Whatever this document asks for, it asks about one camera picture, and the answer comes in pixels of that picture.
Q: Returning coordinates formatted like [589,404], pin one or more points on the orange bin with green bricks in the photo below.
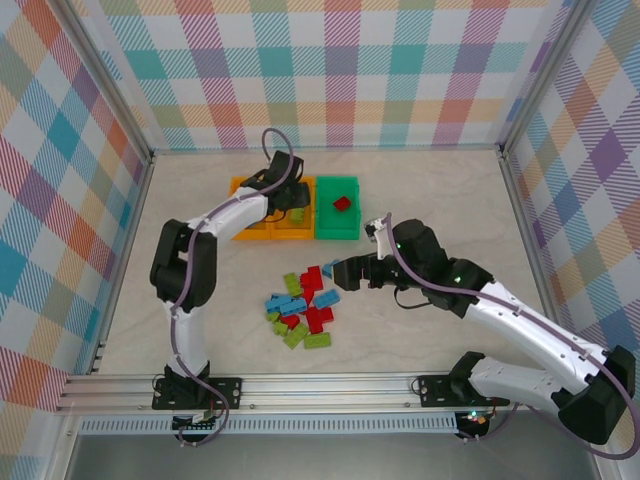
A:
[287,232]

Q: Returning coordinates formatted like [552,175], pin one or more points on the large red lego brick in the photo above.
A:
[318,320]

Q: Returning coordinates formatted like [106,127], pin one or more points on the aluminium table edge rail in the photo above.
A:
[122,265]
[325,148]
[537,265]

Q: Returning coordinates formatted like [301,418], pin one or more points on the aluminium frame post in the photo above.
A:
[107,82]
[545,75]

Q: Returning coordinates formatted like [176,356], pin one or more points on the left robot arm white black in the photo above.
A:
[187,340]

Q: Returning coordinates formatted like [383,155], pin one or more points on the small green lego brick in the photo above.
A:
[271,316]

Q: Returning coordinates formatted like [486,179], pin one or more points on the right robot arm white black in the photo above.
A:
[525,325]

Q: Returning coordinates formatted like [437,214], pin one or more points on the small red lego brick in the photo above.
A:
[290,320]

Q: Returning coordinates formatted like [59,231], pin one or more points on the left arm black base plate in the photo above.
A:
[225,392]

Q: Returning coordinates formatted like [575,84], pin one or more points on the orange bin with blue bricks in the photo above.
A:
[252,235]

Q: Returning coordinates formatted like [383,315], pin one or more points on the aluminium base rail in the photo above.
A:
[325,392]

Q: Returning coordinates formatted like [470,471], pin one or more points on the green plastic bin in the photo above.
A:
[340,225]

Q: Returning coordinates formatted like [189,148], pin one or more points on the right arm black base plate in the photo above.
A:
[435,390]

